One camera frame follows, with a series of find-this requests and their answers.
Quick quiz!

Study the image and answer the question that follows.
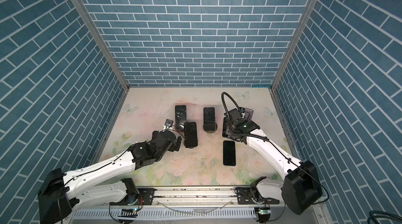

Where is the black phone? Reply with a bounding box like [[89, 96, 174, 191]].
[[184, 122, 198, 144], [222, 117, 228, 138]]

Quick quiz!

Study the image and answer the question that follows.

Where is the teal phone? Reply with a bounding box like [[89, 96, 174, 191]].
[[223, 141, 236, 166]]

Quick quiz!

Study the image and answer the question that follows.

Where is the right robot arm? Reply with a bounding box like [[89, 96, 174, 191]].
[[223, 117, 322, 215]]

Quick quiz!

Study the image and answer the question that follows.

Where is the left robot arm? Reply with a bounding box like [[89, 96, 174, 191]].
[[38, 131, 182, 224]]

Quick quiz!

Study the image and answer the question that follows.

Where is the purple-edged phone back left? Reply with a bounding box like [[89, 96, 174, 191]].
[[175, 105, 187, 132]]

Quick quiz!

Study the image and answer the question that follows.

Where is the wooden round stand right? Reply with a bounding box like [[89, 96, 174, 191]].
[[203, 122, 217, 133]]

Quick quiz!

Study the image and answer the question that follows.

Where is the teal-edged phone back right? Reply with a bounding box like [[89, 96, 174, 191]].
[[203, 107, 216, 124]]

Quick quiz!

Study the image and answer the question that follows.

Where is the left controller board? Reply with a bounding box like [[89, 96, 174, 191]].
[[117, 208, 138, 224]]

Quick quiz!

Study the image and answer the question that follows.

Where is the controller board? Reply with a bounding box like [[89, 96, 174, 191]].
[[117, 208, 138, 224], [254, 207, 271, 224]]

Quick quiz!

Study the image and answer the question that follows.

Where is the right controller board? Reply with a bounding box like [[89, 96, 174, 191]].
[[254, 207, 271, 224]]

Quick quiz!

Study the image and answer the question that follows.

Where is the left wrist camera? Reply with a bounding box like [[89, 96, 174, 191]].
[[164, 119, 174, 130]]

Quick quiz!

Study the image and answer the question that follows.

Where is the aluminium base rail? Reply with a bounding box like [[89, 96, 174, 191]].
[[64, 185, 324, 209]]

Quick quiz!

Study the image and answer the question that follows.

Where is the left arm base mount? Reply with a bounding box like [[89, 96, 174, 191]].
[[110, 188, 156, 207]]

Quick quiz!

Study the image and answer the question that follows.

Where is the left frame post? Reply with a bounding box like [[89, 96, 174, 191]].
[[71, 0, 129, 92]]

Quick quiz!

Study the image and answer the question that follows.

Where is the frame post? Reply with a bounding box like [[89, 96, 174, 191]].
[[271, 0, 318, 91], [71, 0, 129, 92]]

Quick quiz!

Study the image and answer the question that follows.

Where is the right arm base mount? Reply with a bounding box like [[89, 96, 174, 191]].
[[234, 187, 280, 205]]

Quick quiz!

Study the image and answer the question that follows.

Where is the black cable bottom right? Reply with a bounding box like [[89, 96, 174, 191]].
[[366, 210, 402, 224]]

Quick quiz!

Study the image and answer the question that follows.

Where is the right frame post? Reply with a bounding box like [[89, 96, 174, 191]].
[[271, 0, 318, 91]]

